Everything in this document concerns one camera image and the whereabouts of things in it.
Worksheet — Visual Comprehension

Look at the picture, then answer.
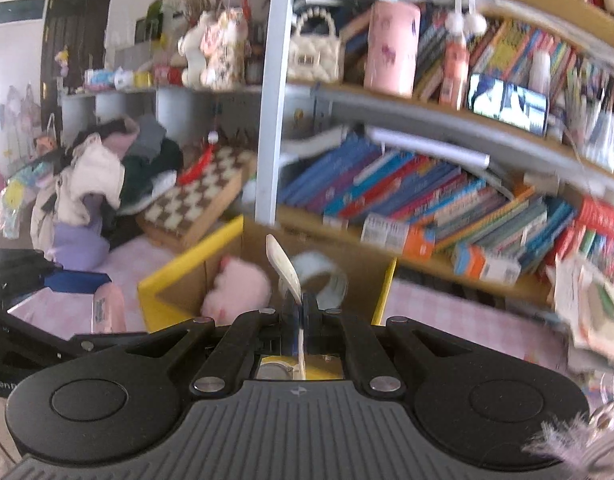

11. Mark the pink rectangular case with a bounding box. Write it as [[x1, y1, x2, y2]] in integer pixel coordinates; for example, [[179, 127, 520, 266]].
[[91, 282, 127, 334]]

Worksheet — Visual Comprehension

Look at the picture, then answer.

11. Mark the clear packing tape roll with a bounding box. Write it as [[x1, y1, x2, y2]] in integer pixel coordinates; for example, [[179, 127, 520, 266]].
[[290, 252, 348, 311]]

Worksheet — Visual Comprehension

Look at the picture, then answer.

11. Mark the cream wrist watch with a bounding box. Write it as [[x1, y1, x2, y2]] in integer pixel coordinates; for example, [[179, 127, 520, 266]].
[[256, 234, 307, 382]]

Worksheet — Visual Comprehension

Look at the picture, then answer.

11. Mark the pink plush toy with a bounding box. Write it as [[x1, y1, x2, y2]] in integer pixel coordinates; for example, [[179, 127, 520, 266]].
[[200, 256, 272, 326]]

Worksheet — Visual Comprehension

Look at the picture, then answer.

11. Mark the pink checkered table mat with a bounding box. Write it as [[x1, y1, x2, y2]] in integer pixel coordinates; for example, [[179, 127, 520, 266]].
[[6, 234, 578, 376]]

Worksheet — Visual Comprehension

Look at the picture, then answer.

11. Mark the purple pillow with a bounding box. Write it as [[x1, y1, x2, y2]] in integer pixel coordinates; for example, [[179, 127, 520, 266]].
[[50, 218, 109, 271]]

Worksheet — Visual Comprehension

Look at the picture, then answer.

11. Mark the yellow cardboard box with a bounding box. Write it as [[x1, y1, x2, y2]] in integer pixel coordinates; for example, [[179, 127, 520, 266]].
[[134, 218, 403, 398]]

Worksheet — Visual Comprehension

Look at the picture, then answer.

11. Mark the wooden chessboard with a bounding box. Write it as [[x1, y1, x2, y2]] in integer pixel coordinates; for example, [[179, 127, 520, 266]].
[[138, 146, 257, 252]]

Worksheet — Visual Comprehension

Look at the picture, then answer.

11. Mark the pile of clothes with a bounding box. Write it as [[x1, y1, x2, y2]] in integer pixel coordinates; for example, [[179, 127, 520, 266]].
[[30, 115, 183, 263]]

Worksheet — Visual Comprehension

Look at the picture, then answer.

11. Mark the white orange medicine box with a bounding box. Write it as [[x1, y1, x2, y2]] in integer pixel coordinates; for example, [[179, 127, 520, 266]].
[[360, 214, 436, 260]]

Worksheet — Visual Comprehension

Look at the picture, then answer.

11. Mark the red tassel ornament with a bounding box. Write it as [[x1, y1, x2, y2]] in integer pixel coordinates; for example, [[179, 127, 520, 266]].
[[177, 130, 219, 186]]

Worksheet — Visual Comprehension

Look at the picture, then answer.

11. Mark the row of leaning books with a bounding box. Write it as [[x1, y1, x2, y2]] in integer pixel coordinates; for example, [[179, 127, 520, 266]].
[[278, 130, 576, 275]]

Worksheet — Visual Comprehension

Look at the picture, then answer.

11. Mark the small orange white box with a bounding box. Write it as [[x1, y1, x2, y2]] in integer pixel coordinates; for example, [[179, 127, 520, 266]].
[[451, 244, 522, 285]]

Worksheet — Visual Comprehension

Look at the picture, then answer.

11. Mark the white quilted handbag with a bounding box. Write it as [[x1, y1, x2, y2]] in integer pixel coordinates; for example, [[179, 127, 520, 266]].
[[287, 6, 345, 84]]

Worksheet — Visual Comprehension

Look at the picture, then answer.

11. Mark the stack of papers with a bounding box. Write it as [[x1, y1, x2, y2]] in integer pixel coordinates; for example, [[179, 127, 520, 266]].
[[548, 255, 614, 375]]

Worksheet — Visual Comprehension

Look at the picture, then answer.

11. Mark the white plush rabbit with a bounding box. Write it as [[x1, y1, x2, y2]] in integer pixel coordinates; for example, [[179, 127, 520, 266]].
[[178, 8, 250, 91]]

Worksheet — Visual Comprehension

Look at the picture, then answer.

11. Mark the pink cylindrical bottle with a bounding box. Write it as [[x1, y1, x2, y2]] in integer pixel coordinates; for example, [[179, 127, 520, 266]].
[[363, 0, 421, 99]]

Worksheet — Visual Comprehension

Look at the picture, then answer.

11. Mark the white bookshelf frame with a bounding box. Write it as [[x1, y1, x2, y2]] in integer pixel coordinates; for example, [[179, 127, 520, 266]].
[[254, 0, 614, 311]]

